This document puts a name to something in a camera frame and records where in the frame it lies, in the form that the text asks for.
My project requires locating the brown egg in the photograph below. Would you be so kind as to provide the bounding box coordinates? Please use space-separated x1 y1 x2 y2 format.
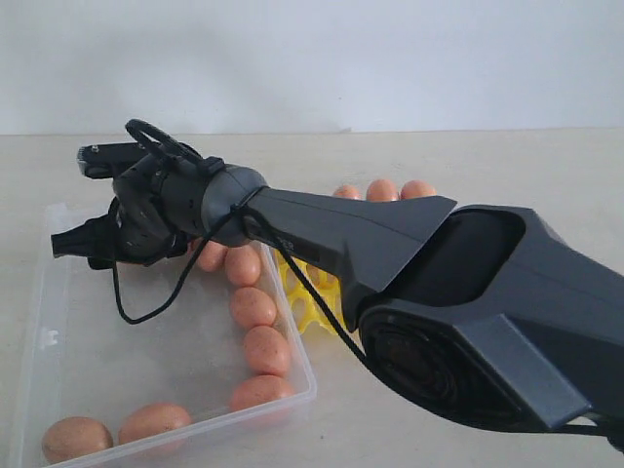
333 184 362 200
41 416 114 464
230 287 277 330
366 178 400 202
195 241 228 273
400 180 437 200
224 246 262 287
243 326 291 376
229 374 294 411
118 403 192 445

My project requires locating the yellow plastic egg tray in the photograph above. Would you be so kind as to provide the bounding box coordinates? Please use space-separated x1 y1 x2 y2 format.
275 248 355 338

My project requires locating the black cable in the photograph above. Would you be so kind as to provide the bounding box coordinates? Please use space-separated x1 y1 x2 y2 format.
110 118 624 449

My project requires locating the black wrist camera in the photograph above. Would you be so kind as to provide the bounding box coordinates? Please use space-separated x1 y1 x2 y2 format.
76 142 147 179

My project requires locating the clear plastic box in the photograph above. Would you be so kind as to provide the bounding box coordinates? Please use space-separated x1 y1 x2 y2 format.
12 202 318 468

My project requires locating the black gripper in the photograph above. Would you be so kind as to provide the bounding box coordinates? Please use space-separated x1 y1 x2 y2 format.
51 198 189 269

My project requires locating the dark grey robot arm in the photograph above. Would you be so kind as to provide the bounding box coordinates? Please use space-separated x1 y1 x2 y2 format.
52 156 623 449

